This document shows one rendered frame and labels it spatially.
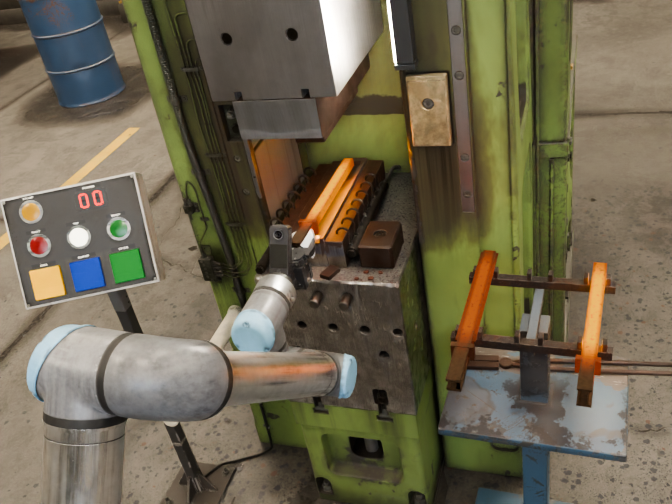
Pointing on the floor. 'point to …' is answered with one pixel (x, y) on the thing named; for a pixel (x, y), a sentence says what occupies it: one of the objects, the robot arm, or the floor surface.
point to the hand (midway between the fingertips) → (305, 229)
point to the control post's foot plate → (183, 492)
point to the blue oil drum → (74, 50)
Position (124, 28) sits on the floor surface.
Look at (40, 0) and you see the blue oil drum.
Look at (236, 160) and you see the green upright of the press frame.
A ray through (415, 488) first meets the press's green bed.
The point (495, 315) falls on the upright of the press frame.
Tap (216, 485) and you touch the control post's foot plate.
